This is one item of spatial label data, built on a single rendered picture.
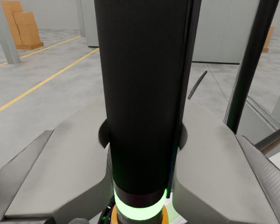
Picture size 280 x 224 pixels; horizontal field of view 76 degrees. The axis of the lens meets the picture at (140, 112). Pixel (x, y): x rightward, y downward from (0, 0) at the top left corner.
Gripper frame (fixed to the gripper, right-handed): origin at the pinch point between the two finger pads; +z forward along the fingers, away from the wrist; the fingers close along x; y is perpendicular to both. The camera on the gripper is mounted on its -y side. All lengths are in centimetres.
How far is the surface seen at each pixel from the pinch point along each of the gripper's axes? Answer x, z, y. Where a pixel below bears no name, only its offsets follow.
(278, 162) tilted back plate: 32.1, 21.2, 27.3
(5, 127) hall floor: -203, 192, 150
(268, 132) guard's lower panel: 70, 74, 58
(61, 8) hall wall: -553, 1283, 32
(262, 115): 70, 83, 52
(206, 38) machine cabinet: 164, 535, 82
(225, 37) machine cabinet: 215, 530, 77
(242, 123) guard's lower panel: 70, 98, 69
